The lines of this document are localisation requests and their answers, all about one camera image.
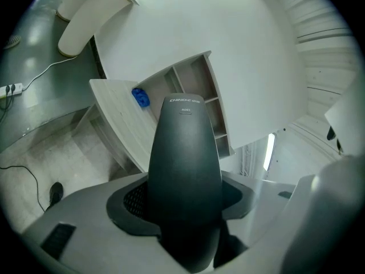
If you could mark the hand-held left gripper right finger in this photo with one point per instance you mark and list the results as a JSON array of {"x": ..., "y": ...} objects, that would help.
[{"x": 273, "y": 224}]

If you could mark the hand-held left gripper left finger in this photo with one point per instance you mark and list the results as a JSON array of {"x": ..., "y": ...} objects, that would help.
[{"x": 85, "y": 210}]

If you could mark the person's left black shoe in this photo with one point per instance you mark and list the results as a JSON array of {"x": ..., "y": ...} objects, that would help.
[{"x": 56, "y": 194}]

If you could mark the long white ceiling light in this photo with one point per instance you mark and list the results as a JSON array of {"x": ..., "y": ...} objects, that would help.
[{"x": 269, "y": 150}]

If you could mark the grey wooden shelf unit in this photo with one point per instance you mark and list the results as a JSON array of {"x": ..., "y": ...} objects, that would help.
[{"x": 119, "y": 116}]

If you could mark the blue cloth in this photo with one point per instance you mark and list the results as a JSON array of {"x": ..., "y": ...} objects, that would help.
[{"x": 141, "y": 97}]

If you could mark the white power strip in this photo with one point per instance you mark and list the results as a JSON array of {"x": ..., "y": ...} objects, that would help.
[{"x": 11, "y": 89}]

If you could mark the white round table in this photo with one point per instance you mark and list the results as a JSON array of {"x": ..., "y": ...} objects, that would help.
[{"x": 91, "y": 21}]

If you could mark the white round pedestal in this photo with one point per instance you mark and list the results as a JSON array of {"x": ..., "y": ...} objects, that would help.
[{"x": 68, "y": 7}]

